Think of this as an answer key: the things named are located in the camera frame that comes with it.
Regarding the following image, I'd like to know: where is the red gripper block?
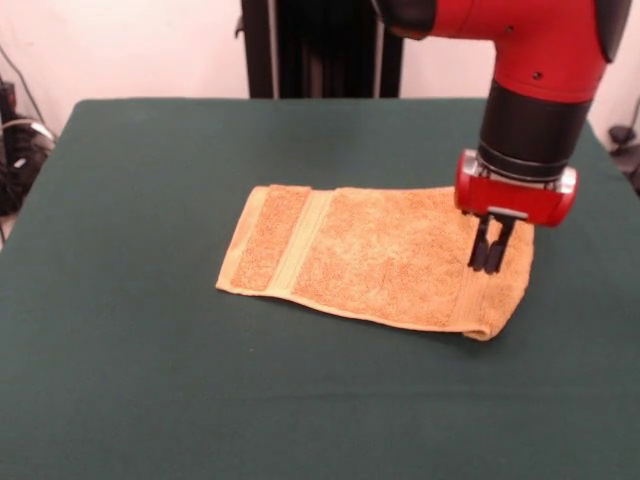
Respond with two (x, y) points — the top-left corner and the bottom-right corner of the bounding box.
(453, 148), (580, 275)

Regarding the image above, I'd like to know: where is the tan terry towel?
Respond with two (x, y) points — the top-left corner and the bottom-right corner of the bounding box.
(214, 183), (535, 344)

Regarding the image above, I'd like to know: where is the black floor plug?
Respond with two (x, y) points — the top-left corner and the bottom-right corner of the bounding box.
(608, 124), (636, 151)

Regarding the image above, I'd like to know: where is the dark green table cloth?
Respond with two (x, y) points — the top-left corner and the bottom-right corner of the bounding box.
(0, 97), (640, 480)

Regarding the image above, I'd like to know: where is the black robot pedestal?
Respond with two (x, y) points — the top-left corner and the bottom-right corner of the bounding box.
(234, 0), (404, 100)

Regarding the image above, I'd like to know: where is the black and white cable bundle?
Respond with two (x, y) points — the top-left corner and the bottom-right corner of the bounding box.
(0, 114), (56, 216)

